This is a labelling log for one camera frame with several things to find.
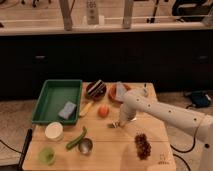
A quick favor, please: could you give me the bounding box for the striped chocolate cake slice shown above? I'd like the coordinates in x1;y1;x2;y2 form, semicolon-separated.
87;80;104;96

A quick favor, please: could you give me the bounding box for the black cable right floor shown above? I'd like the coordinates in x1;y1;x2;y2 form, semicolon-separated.
170;126;201;171

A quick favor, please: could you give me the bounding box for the yellow banana piece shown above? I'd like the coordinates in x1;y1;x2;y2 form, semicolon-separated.
79;101;93;117

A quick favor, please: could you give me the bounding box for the blue sponge in tray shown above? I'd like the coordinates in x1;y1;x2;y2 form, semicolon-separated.
58;101;76;120

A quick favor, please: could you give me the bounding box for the green cucumber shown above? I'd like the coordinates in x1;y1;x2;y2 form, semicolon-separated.
66;126;87;150

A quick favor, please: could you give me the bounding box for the dark bag on floor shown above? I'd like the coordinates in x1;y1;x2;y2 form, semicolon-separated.
188;91;211;108

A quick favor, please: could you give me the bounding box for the orange fruit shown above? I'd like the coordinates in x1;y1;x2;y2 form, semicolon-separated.
98;104;109;118

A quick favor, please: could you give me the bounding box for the dark red grape bunch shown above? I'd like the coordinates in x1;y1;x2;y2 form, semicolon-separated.
135;133;151;160

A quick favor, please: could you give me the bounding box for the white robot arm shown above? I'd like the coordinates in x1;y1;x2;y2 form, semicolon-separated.
118;89;213;171

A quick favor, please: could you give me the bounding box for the white round container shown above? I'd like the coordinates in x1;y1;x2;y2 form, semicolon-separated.
45;122;63;141

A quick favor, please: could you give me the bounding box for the dark brown bowl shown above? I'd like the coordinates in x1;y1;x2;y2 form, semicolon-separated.
85;82;106;101

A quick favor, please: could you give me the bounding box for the grey blue cloth block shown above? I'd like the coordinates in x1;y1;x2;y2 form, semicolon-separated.
115;82;127;101

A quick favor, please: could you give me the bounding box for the silver metal fork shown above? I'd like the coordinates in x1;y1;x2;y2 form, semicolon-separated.
107;116;138;130

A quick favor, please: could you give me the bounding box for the green plastic tray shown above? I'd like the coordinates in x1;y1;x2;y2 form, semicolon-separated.
32;79;82;125

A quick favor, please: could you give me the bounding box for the black white-handled spoon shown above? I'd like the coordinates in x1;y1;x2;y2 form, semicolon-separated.
143;83;149;97

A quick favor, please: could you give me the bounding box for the small steel cup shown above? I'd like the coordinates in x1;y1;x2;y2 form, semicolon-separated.
78;138;93;155

